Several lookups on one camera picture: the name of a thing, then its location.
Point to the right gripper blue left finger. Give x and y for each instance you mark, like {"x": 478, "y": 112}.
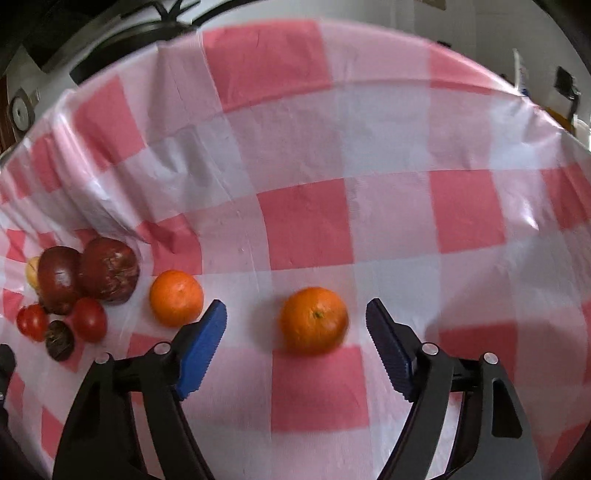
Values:
{"x": 99, "y": 439}

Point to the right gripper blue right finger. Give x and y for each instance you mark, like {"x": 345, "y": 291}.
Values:
{"x": 493, "y": 438}

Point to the red tomato small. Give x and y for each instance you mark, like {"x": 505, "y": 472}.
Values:
{"x": 32, "y": 321}

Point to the orange mandarin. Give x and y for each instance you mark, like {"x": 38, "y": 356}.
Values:
{"x": 313, "y": 321}
{"x": 175, "y": 299}

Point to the dark brown passion fruit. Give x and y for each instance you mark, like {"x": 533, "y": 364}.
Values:
{"x": 59, "y": 341}

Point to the wrinkled dark red fruit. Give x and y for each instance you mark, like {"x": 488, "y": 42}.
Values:
{"x": 109, "y": 270}

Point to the large dark red apple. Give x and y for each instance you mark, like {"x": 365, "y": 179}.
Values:
{"x": 58, "y": 279}

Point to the yellow round fruit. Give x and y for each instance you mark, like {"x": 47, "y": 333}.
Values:
{"x": 31, "y": 273}

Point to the red white checkered tablecloth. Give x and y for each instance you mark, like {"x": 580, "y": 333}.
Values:
{"x": 271, "y": 157}

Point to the round wall gauge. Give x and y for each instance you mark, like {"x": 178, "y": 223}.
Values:
{"x": 21, "y": 111}

